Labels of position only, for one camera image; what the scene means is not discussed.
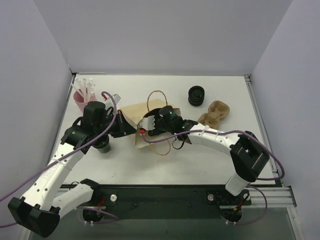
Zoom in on brown paper takeout bag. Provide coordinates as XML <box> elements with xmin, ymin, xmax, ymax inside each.
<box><xmin>120</xmin><ymin>90</ymin><xmax>172</xmax><ymax>156</ymax></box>

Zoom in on stack of black lids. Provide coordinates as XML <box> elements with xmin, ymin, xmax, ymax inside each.
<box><xmin>188</xmin><ymin>85</ymin><xmax>205</xmax><ymax>107</ymax></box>

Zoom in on brown pulp cup carrier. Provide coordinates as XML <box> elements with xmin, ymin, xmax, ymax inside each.
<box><xmin>197</xmin><ymin>100</ymin><xmax>230</xmax><ymax>130</ymax></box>

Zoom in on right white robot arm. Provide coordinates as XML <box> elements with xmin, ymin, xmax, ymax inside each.
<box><xmin>150</xmin><ymin>105</ymin><xmax>270</xmax><ymax>204</ymax></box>

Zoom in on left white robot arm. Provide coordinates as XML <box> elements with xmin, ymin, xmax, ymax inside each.
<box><xmin>8</xmin><ymin>101</ymin><xmax>137</xmax><ymax>238</ymax></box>

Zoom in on pink straw holder cup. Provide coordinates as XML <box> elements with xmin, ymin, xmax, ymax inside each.
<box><xmin>73</xmin><ymin>91</ymin><xmax>97</xmax><ymax>112</ymax></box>

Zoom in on white wrapped straws bundle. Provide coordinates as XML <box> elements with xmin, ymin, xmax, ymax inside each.
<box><xmin>71</xmin><ymin>78</ymin><xmax>96</xmax><ymax>103</ymax></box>

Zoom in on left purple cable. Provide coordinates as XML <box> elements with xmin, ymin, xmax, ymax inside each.
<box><xmin>0</xmin><ymin>91</ymin><xmax>121</xmax><ymax>228</ymax></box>

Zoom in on purple cable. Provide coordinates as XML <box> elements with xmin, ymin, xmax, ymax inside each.
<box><xmin>0</xmin><ymin>91</ymin><xmax>121</xmax><ymax>228</ymax></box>
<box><xmin>143</xmin><ymin>129</ymin><xmax>286</xmax><ymax>226</ymax></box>

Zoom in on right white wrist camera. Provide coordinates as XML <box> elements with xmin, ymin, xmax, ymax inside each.
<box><xmin>138</xmin><ymin>115</ymin><xmax>156</xmax><ymax>131</ymax></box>

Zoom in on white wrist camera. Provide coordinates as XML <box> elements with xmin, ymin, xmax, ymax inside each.
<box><xmin>101</xmin><ymin>93</ymin><xmax>122</xmax><ymax>105</ymax></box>
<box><xmin>138</xmin><ymin>115</ymin><xmax>156</xmax><ymax>131</ymax></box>

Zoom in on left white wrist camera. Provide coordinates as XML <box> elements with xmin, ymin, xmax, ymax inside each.
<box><xmin>101</xmin><ymin>93</ymin><xmax>122</xmax><ymax>105</ymax></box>

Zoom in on black mounting base plate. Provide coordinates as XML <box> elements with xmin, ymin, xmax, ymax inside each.
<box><xmin>81</xmin><ymin>184</ymin><xmax>252</xmax><ymax>223</ymax></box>

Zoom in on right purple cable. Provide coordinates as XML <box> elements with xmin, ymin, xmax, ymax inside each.
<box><xmin>143</xmin><ymin>129</ymin><xmax>286</xmax><ymax>226</ymax></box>

